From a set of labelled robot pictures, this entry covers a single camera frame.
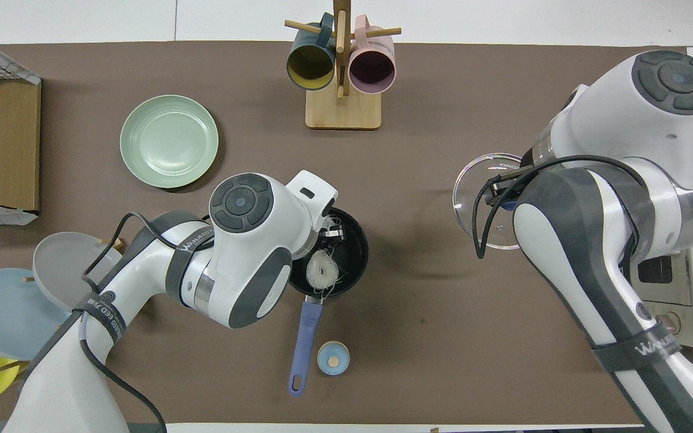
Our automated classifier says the white vermicelli bundle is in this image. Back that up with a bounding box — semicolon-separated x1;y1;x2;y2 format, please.
306;248;341;298

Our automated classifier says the pink mug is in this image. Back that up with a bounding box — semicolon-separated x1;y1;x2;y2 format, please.
348;15;396;95

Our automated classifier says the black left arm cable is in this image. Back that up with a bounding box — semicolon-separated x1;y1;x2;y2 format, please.
79;212;215;433

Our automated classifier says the teal mug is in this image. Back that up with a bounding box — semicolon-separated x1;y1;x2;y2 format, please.
286;13;336;91

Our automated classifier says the light blue plate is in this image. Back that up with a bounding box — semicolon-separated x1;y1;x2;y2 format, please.
0;268;75;361

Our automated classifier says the grey plate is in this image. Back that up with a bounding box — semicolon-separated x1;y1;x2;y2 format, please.
32;232;143;313

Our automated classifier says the wire and wood shelf rack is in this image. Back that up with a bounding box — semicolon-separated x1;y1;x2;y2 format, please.
0;29;42;226

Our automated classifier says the glass lid with blue knob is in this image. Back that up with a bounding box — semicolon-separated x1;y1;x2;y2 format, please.
452;152;531;251

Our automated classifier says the patterned white cloth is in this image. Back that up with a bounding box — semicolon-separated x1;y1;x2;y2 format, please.
0;29;42;85

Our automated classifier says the wooden plate rack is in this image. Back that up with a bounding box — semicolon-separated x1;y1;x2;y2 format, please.
0;236;125;382

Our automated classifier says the wooden mug tree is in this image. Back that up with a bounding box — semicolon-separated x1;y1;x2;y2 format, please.
284;0;402;130

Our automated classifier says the brown table mat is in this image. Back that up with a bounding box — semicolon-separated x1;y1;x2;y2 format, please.
0;41;693;425

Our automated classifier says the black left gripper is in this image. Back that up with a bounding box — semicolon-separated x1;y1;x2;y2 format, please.
320;207;348;243

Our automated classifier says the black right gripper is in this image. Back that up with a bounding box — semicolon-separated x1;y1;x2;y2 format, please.
488;161;541;209

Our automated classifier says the black pot with blue handle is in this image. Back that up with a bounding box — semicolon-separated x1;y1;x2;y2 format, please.
286;206;369;398

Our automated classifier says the light green plate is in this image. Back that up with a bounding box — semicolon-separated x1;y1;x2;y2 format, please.
120;94;220;189

